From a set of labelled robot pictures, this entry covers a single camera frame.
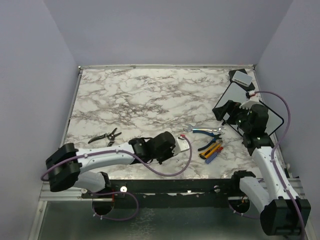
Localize blue handled pliers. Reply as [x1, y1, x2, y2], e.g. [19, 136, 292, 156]
[192, 128, 223, 152]

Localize white network switch box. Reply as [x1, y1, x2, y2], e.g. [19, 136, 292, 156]
[231, 70, 253, 87]

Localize black framed whiteboard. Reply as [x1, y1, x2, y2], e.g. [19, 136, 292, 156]
[212, 82, 285, 136]

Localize silver open-end wrench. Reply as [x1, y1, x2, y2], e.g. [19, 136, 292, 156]
[183, 124, 226, 135]

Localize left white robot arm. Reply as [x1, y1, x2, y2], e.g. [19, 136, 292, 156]
[45, 131, 181, 192]

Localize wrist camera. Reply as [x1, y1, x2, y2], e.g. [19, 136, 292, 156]
[172, 136, 190, 156]
[239, 90, 260, 110]

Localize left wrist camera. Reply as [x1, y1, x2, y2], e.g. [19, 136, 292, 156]
[172, 136, 190, 156]

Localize red blue screwdriver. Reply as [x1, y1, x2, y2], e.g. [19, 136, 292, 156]
[204, 141, 231, 165]

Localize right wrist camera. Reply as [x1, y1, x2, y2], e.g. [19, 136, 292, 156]
[239, 90, 260, 110]

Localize yellow utility knife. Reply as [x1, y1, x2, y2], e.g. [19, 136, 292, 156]
[198, 140, 223, 160]

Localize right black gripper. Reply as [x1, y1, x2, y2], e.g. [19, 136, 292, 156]
[212, 99, 252, 133]

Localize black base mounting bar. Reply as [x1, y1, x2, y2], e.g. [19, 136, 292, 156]
[81, 170, 254, 209]

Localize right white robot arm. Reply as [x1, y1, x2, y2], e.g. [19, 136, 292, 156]
[212, 100, 311, 239]

